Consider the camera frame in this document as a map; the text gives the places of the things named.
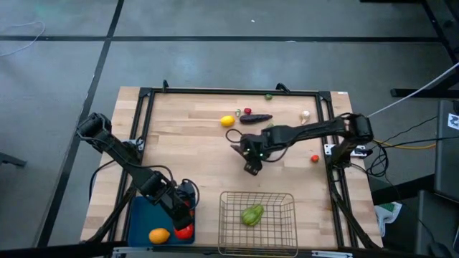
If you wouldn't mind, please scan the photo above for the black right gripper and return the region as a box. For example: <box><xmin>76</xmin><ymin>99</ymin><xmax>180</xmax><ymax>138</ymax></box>
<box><xmin>230</xmin><ymin>129</ymin><xmax>275</xmax><ymax>177</ymax></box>

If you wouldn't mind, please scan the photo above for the thin white floor cable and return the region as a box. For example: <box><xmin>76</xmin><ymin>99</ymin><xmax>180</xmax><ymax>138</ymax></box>
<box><xmin>0</xmin><ymin>20</ymin><xmax>46</xmax><ymax>57</ymax></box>

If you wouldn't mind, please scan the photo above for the thick white cable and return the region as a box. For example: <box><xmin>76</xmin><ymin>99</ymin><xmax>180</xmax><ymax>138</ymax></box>
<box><xmin>367</xmin><ymin>61</ymin><xmax>459</xmax><ymax>118</ymax></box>

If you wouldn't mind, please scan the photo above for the silver mounting plate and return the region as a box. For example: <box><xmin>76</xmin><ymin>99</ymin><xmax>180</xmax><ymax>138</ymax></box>
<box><xmin>125</xmin><ymin>138</ymin><xmax>146</xmax><ymax>151</ymax></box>
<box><xmin>324</xmin><ymin>143</ymin><xmax>374</xmax><ymax>158</ymax></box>

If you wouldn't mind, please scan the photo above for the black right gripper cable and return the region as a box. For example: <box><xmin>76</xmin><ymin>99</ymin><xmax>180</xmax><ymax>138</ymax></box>
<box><xmin>224</xmin><ymin>128</ymin><xmax>245</xmax><ymax>144</ymax></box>

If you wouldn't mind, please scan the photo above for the black metal stand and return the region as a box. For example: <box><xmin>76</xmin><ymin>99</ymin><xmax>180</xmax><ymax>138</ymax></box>
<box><xmin>360</xmin><ymin>0</ymin><xmax>459</xmax><ymax>100</ymax></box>

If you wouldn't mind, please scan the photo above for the black equipment box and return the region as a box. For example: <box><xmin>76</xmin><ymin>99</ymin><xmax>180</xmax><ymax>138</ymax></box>
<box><xmin>433</xmin><ymin>99</ymin><xmax>459</xmax><ymax>204</ymax></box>

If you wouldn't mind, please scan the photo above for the orange fruit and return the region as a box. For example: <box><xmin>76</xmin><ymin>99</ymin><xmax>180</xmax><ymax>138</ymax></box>
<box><xmin>148</xmin><ymin>227</ymin><xmax>171</xmax><ymax>245</ymax></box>

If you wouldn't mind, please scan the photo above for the black hanging cable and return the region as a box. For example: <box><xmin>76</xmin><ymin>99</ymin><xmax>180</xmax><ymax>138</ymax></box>
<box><xmin>87</xmin><ymin>157</ymin><xmax>119</xmax><ymax>202</ymax></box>

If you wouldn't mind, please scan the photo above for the blue plastic tray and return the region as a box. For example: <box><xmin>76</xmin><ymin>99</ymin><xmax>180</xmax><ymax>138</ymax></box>
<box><xmin>127</xmin><ymin>195</ymin><xmax>197</xmax><ymax>248</ymax></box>

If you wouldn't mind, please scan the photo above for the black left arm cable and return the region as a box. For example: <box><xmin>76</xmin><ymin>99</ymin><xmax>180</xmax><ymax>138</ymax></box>
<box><xmin>123</xmin><ymin>161</ymin><xmax>200</xmax><ymax>211</ymax></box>

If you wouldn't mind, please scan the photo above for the large dark purple eggplant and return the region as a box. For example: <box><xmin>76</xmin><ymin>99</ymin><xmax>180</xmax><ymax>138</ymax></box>
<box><xmin>239</xmin><ymin>113</ymin><xmax>273</xmax><ymax>125</ymax></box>

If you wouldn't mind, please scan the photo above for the black table frame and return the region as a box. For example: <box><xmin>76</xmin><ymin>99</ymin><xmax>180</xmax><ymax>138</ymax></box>
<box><xmin>85</xmin><ymin>87</ymin><xmax>383</xmax><ymax>250</ymax></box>

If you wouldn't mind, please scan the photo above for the light green ribbed squash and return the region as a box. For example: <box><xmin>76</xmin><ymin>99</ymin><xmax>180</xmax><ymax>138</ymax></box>
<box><xmin>240</xmin><ymin>204</ymin><xmax>265</xmax><ymax>227</ymax></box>

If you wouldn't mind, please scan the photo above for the yellow cable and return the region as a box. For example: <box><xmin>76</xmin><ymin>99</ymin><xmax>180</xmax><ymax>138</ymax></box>
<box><xmin>374</xmin><ymin>138</ymin><xmax>437</xmax><ymax>151</ymax></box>

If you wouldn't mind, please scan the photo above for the large red round fruit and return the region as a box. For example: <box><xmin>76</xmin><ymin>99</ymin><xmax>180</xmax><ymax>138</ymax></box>
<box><xmin>174</xmin><ymin>224</ymin><xmax>195</xmax><ymax>241</ymax></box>

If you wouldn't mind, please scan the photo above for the black cable bundle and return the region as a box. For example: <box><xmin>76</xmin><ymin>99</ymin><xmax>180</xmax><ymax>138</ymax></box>
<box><xmin>353</xmin><ymin>115</ymin><xmax>459</xmax><ymax>178</ymax></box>

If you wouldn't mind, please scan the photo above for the black case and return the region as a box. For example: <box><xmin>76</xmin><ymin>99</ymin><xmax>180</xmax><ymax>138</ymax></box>
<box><xmin>415</xmin><ymin>188</ymin><xmax>459</xmax><ymax>257</ymax></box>

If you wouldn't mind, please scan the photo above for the silver rail bracket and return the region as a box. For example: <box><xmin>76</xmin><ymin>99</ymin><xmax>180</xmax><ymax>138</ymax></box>
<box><xmin>112</xmin><ymin>246</ymin><xmax>154</xmax><ymax>257</ymax></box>
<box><xmin>311</xmin><ymin>249</ymin><xmax>354</xmax><ymax>258</ymax></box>

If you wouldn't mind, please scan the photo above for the gold wire basket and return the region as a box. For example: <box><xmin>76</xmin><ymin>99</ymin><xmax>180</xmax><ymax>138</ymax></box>
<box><xmin>217</xmin><ymin>191</ymin><xmax>298</xmax><ymax>258</ymax></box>

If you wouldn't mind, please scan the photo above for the white and green cloth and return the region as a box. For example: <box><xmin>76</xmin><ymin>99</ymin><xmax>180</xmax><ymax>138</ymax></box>
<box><xmin>374</xmin><ymin>201</ymin><xmax>403</xmax><ymax>238</ymax></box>

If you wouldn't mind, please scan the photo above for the dark floor foot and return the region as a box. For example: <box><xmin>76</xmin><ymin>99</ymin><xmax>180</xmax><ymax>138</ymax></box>
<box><xmin>0</xmin><ymin>152</ymin><xmax>28</xmax><ymax>168</ymax></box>

